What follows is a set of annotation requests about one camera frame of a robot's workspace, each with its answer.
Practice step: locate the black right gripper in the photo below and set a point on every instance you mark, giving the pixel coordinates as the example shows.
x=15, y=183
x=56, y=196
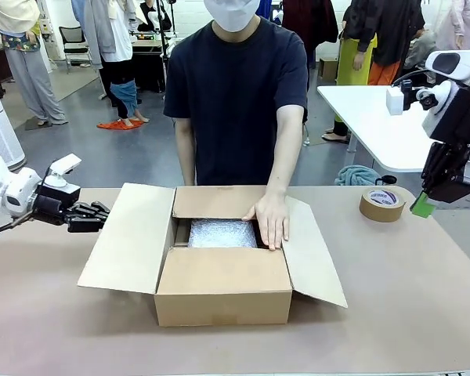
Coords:
x=462, y=117

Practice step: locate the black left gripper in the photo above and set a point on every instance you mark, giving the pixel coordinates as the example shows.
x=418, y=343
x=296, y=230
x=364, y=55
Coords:
x=55, y=203

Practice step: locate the brown cardboard box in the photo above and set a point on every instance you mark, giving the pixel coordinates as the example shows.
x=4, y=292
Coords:
x=223, y=290

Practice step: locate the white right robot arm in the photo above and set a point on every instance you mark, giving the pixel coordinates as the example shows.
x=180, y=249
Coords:
x=454, y=62

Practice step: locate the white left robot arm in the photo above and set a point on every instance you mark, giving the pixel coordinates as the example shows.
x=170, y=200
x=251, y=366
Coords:
x=8, y=184

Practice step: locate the person's right forearm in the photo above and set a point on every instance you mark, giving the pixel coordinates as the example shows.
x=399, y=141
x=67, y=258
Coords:
x=186, y=156

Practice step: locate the person's left forearm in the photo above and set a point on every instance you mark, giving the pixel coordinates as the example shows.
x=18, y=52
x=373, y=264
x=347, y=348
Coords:
x=284, y=156

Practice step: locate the person's left hand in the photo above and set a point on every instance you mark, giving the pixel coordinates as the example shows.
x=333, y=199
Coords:
x=272, y=219

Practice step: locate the black mug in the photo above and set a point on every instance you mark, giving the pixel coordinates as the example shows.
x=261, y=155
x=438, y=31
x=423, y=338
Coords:
x=385, y=181

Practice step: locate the brown packing tape roll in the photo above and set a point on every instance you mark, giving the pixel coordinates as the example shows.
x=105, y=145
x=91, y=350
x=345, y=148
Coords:
x=382, y=209

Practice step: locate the small black device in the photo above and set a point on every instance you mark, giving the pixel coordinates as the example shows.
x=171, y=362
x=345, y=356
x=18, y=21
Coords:
x=407, y=96

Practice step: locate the light blue towel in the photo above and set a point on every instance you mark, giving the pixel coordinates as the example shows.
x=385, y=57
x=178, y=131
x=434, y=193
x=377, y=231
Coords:
x=354, y=176

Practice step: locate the orange cloth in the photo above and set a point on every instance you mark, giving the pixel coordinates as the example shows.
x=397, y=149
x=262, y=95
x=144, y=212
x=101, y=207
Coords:
x=117, y=126

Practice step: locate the white side table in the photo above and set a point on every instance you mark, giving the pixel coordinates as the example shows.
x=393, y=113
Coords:
x=360, y=117

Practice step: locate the seated bystander in grey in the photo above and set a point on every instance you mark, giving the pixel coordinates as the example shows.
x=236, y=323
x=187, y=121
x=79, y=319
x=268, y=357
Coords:
x=419, y=51

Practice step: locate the bubble wrapped bundle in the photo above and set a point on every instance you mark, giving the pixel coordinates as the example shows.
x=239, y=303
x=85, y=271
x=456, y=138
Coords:
x=223, y=235

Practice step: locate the bystander in pale pink top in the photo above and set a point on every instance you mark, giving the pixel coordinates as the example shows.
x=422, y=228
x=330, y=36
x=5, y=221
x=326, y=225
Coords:
x=464, y=19

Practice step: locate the small background cardboard box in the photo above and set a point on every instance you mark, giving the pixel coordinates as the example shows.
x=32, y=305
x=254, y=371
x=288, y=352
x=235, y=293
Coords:
x=328, y=69

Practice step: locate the bystander in beige hoodie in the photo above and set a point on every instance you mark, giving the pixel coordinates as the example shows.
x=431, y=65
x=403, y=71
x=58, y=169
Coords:
x=27, y=70

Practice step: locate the black office chair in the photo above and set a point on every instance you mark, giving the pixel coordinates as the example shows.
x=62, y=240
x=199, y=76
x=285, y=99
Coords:
x=72, y=43

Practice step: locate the bystander in grey hoodie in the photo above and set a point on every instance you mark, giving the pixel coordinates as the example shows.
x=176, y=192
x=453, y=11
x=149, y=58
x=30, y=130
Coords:
x=113, y=39

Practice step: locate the person in dark t-shirt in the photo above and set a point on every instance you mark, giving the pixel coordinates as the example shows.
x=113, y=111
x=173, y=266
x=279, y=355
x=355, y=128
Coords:
x=235, y=98

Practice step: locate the bystander in dark red top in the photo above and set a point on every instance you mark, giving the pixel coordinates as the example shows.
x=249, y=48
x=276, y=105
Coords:
x=305, y=23

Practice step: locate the white face mask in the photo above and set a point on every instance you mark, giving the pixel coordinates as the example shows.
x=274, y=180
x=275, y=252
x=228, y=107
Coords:
x=231, y=15

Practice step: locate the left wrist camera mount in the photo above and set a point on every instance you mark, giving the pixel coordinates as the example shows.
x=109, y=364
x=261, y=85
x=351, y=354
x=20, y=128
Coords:
x=60, y=168

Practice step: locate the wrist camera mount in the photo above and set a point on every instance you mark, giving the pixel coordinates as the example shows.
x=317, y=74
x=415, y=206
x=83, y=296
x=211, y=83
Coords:
x=60, y=168
x=434, y=102

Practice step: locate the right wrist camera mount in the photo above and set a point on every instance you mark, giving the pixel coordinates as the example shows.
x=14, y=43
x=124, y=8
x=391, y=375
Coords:
x=434, y=102

